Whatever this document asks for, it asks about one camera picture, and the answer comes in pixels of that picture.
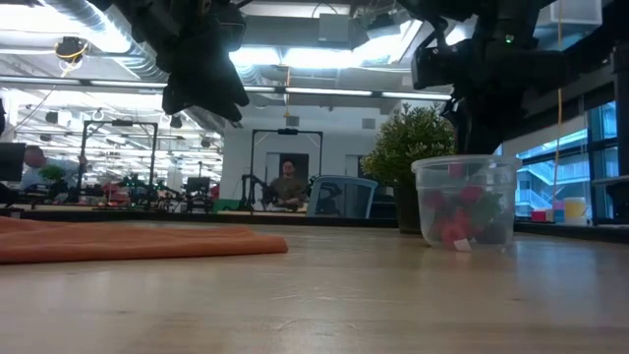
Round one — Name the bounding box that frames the grey office chair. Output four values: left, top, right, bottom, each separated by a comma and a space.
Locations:
307, 175, 379, 219

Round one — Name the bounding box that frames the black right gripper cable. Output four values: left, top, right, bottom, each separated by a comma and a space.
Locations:
423, 17, 447, 50

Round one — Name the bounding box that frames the yellow hanging cord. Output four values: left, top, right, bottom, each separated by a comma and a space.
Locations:
553, 0, 564, 201

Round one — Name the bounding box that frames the clear plastic tub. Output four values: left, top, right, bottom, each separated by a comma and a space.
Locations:
410, 153, 523, 254

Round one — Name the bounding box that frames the grey ceiling box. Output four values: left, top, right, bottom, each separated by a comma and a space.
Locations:
317, 13, 353, 45

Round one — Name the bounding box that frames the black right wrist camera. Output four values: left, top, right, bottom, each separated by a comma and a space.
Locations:
411, 41, 459, 90

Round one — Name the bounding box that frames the long ceiling light strip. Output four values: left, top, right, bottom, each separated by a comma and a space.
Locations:
0, 74, 453, 102

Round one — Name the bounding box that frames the black background monitor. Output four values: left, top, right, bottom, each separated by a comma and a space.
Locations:
0, 142, 27, 182

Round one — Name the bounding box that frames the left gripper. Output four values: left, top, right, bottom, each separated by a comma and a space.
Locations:
115, 0, 251, 123

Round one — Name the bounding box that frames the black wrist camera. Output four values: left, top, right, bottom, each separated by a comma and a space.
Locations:
209, 3, 248, 53
411, 41, 459, 90

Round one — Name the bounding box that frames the black frame robot station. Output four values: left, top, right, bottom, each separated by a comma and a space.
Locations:
250, 128, 324, 213
78, 119, 159, 207

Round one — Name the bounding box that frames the yellow cup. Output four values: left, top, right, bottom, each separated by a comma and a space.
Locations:
563, 197, 589, 226

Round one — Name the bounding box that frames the green potted plant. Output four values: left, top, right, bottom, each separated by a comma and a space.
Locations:
361, 101, 461, 235

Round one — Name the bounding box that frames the ceiling device yellow cable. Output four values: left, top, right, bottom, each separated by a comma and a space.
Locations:
54, 35, 89, 65

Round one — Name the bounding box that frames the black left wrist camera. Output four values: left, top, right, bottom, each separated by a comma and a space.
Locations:
209, 3, 248, 53

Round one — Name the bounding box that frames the orange folded cloth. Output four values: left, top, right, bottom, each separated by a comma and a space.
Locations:
0, 215, 289, 266

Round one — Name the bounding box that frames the person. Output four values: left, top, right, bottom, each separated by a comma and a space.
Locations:
268, 159, 309, 211
22, 145, 83, 192

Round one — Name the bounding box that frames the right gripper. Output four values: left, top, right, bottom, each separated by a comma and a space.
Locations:
441, 22, 579, 156

